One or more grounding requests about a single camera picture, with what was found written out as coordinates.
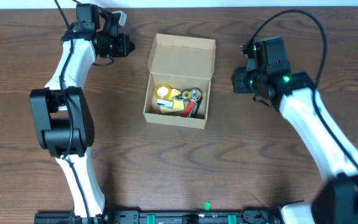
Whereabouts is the yellow adhesive tape roll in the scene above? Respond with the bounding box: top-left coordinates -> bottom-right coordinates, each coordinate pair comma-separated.
154,85 -> 172,100

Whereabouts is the black correction tape dispenser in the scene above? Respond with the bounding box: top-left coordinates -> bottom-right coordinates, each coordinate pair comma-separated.
181,88 -> 202,101

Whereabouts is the yellow blue highlighter marker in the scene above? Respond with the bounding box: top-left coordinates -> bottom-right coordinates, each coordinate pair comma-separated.
169,88 -> 182,100

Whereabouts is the small green clip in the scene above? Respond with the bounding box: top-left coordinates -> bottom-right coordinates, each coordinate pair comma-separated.
204,202 -> 211,212

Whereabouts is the red black stapler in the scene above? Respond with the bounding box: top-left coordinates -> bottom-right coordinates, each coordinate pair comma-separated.
183,100 -> 201,118

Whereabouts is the yellow sticky note pad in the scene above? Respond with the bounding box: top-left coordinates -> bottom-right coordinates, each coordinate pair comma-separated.
160,100 -> 185,114

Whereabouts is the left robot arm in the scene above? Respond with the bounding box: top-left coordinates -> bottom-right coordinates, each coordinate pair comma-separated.
29,2 -> 135,223

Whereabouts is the black mounting rail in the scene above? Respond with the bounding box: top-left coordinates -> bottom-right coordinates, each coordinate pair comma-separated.
34,209 -> 283,224

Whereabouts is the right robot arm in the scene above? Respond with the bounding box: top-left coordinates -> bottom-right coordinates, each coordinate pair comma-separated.
232,37 -> 358,223

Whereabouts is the cardboard box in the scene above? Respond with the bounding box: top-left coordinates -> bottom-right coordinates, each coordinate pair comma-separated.
143,34 -> 216,129

